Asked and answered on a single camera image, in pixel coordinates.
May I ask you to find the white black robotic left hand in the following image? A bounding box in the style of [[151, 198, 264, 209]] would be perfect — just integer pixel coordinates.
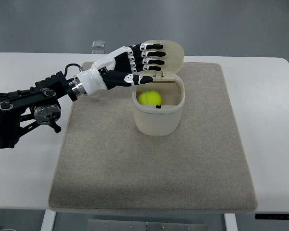
[[72, 42, 166, 96]]

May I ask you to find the yellow tennis ball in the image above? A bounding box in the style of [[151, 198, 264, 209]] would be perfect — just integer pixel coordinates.
[[138, 90, 162, 105]]

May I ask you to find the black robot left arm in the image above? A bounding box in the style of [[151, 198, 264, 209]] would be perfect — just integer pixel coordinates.
[[0, 71, 85, 149]]

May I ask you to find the lower floor socket plate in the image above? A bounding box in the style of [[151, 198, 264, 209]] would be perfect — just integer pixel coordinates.
[[92, 50, 105, 54]]

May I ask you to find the floor socket plate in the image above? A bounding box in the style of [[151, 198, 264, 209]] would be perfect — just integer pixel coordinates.
[[92, 40, 105, 48], [92, 50, 105, 54]]

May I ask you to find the upper floor socket plate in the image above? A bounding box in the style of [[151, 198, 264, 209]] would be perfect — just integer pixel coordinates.
[[92, 40, 105, 48]]

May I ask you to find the beige plastic bin with lid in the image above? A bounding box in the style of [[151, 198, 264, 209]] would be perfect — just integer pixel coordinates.
[[132, 40, 185, 136]]

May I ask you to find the grey felt mat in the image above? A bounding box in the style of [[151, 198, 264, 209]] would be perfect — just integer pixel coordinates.
[[49, 63, 257, 213]]

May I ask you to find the left white table leg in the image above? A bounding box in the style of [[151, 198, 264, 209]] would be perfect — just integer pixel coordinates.
[[40, 210, 56, 231]]

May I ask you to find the white table leg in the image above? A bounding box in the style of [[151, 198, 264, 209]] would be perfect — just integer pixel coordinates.
[[40, 210, 56, 231], [224, 214, 238, 231]]

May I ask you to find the right white table leg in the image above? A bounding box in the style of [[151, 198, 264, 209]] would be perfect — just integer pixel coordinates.
[[224, 214, 238, 231]]

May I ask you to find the black desk control panel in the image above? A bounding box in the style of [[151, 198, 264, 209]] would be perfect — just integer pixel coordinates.
[[255, 213, 289, 220]]

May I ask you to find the metal table base plate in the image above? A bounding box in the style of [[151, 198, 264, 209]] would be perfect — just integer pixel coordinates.
[[87, 219, 208, 231]]

